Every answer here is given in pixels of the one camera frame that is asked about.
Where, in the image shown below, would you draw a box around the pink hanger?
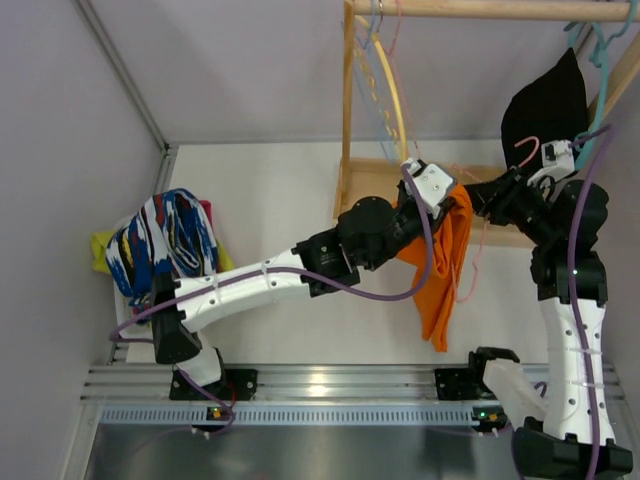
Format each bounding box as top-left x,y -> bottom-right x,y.
387,0 -> 421,158
454,136 -> 541,305

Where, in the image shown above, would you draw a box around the orange trousers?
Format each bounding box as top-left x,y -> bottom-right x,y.
413,186 -> 473,353

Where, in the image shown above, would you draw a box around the blue patterned trousers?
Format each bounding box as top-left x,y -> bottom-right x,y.
105,188 -> 218,311

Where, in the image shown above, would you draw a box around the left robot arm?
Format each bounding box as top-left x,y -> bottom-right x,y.
151,176 -> 456,394

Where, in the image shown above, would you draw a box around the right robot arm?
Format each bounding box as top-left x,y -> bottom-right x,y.
466,169 -> 634,479

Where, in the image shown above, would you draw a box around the black trousers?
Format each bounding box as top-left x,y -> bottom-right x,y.
501,48 -> 589,173

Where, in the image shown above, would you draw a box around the teal hanger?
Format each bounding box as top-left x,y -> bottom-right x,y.
564,1 -> 639,171

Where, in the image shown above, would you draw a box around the light blue hanger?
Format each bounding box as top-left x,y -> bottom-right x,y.
342,1 -> 408,164

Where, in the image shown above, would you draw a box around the yellow hanger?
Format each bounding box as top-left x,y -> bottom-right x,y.
353,15 -> 409,164

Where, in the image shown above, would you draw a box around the yellow-green trousers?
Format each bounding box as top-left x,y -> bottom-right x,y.
90,230 -> 234,274

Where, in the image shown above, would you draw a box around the wooden clothes rack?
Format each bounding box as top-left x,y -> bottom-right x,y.
333,1 -> 628,248

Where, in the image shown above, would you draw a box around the magenta cloth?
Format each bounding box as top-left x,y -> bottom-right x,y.
199,200 -> 214,228

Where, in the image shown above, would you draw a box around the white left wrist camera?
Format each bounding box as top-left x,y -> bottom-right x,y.
400,157 -> 457,217

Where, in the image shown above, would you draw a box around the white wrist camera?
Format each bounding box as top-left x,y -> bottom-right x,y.
527,140 -> 576,189
400,157 -> 457,217

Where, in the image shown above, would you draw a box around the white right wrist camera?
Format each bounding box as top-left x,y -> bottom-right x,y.
527,140 -> 576,189

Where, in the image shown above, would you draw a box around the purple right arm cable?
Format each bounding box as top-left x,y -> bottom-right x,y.
504,124 -> 616,480

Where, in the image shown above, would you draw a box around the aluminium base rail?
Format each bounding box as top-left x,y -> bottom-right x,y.
79,363 -> 626,404

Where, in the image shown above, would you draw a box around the slotted grey cable duct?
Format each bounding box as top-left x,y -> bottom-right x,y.
100,404 -> 506,429

